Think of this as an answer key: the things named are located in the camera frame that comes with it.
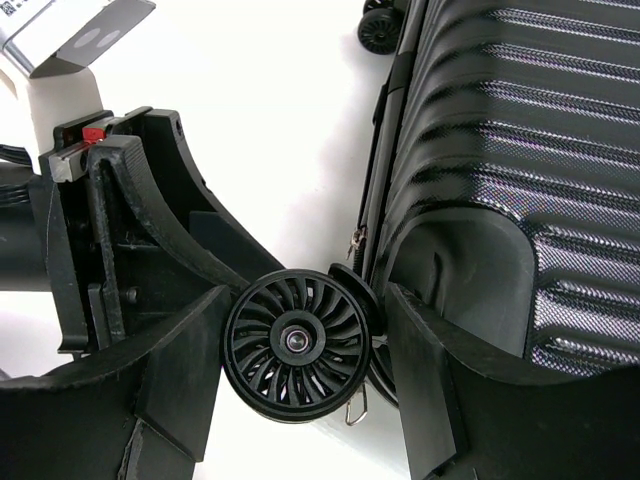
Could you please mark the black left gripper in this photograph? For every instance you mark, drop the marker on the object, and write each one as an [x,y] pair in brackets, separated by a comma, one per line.
[167,194]

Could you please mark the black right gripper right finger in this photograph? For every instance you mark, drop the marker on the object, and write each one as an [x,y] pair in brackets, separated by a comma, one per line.
[472,411]

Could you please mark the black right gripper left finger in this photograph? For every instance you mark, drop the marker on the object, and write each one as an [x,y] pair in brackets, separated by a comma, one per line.
[140,409]

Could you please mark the black hard-shell suitcase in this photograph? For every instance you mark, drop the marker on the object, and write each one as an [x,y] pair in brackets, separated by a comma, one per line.
[502,191]

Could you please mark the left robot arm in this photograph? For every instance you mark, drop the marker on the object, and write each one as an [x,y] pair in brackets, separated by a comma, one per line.
[133,240]

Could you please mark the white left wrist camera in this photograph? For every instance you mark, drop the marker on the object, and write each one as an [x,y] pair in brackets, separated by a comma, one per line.
[46,48]

